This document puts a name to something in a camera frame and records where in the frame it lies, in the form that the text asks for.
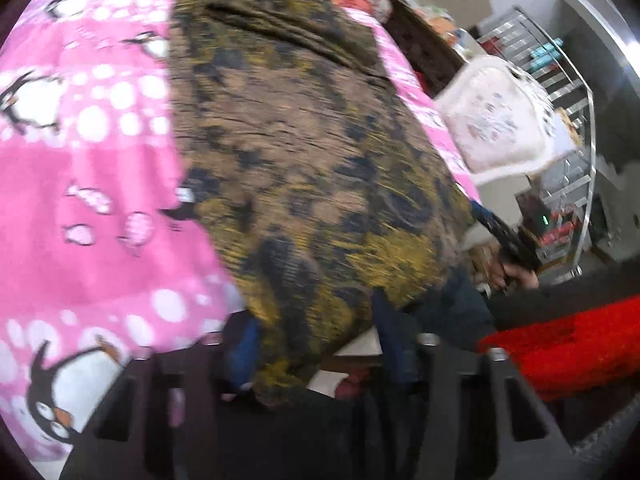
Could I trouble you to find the person's right forearm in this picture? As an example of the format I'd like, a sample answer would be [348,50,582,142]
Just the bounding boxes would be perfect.
[491,266,640,332]

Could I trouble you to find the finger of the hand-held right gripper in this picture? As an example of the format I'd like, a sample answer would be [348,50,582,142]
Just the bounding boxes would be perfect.
[470,204,507,243]

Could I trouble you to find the white plastic chair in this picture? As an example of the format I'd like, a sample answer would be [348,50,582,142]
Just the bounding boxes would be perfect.
[434,55,577,187]

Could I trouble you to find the person's right hand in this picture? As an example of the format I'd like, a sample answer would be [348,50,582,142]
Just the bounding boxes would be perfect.
[487,260,542,294]

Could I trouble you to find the brown floral shirt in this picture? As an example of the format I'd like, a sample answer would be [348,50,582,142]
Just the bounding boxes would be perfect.
[167,0,477,407]

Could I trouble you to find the pink penguin blanket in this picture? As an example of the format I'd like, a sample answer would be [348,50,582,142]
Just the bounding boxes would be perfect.
[0,0,483,461]

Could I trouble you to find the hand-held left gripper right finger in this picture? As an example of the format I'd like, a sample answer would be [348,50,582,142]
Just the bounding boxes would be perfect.
[359,291,574,480]

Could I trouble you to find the metal stair railing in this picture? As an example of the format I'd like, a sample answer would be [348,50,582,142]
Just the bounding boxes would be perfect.
[474,4,597,277]

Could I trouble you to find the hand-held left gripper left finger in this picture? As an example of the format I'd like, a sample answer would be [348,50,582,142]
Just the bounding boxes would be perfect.
[60,316,262,480]

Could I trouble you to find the clutter of bags and packets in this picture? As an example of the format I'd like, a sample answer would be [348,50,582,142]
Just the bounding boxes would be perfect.
[422,5,473,58]

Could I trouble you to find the dark carved wooden cabinet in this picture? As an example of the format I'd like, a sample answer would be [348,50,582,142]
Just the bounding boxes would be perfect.
[386,0,467,98]

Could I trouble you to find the red fluffy garment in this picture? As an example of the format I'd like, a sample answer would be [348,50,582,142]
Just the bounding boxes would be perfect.
[476,294,640,403]

